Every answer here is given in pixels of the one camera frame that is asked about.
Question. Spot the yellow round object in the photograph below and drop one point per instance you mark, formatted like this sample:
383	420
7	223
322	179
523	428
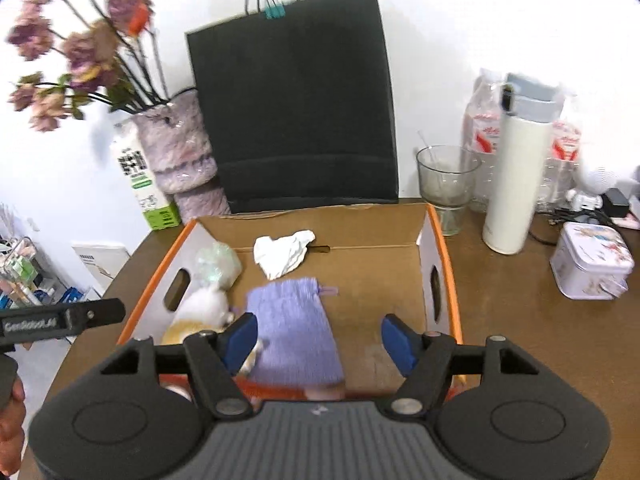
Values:
180	334

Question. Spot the purple knitted pouch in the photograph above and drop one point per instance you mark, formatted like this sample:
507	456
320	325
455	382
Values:
295	330

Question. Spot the white thermos bottle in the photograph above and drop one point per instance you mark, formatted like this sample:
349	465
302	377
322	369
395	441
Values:
515	185

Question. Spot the person's left hand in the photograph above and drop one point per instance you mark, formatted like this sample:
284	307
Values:
12	430

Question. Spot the orange-edged cardboard box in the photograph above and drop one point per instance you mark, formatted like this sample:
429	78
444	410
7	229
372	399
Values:
375	270

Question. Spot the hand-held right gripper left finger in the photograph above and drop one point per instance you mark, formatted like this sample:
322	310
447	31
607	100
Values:
240	341

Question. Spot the clear glass cup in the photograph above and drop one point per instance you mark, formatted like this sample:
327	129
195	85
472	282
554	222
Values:
445	190

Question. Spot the small white desk fan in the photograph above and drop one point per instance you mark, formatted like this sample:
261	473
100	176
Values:
597	180

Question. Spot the white plush toy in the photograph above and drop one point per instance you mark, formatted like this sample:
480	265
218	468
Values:
205	305

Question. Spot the white paper box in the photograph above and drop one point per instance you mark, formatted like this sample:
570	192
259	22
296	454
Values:
97	265

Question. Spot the green and white milk carton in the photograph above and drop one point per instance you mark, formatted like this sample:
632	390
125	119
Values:
150	200

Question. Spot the dried purple flower bouquet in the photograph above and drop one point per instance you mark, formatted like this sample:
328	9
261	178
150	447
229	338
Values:
85	50

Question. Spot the teal binder clip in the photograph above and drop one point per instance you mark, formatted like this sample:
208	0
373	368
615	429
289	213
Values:
274	7

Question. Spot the floral tin box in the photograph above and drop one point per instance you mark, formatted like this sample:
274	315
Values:
590	260

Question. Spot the brown wooden desktop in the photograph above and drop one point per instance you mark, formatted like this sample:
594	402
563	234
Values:
500	310

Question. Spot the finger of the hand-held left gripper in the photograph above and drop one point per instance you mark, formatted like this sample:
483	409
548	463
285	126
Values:
97	312

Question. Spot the clear stirring stick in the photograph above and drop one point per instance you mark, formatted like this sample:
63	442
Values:
424	141

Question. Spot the pink flat item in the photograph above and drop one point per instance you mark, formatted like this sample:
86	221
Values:
631	222

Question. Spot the black charger adapter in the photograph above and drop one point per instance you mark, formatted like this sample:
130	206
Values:
616	202

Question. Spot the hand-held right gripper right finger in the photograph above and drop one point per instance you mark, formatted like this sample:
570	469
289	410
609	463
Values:
400	346

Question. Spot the crumpled white tissue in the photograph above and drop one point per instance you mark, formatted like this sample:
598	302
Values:
280	255

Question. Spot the red label plastic bottle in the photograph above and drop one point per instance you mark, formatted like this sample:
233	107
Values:
565	145
480	130

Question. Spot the black paper bag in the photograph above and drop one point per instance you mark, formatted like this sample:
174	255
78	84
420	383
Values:
290	110

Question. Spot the green-white plastic bag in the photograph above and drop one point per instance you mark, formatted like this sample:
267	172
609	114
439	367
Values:
217	265

